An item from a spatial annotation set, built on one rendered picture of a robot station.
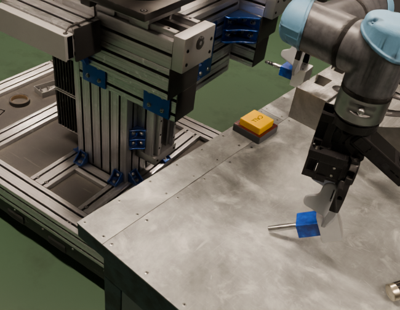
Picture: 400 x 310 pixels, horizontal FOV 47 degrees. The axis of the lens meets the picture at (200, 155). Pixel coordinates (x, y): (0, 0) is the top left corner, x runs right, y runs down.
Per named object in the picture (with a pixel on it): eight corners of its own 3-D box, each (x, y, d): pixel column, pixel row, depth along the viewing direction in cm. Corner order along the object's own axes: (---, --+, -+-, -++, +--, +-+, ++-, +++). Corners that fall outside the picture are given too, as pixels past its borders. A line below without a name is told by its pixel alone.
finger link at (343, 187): (328, 201, 79) (345, 157, 76) (338, 205, 79) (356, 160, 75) (326, 214, 75) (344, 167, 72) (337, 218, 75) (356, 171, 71)
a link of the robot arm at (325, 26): (308, 31, 79) (365, 56, 74) (269, 47, 72) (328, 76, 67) (321, -16, 74) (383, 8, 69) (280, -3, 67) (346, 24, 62)
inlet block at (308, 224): (270, 248, 86) (263, 224, 84) (273, 232, 90) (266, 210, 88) (343, 240, 82) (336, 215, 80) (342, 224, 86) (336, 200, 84)
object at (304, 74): (259, 72, 131) (263, 55, 127) (268, 66, 134) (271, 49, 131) (301, 89, 126) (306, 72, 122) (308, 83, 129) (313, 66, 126)
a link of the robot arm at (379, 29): (377, 1, 66) (435, 23, 61) (352, 70, 72) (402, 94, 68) (350, 11, 61) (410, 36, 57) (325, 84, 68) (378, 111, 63)
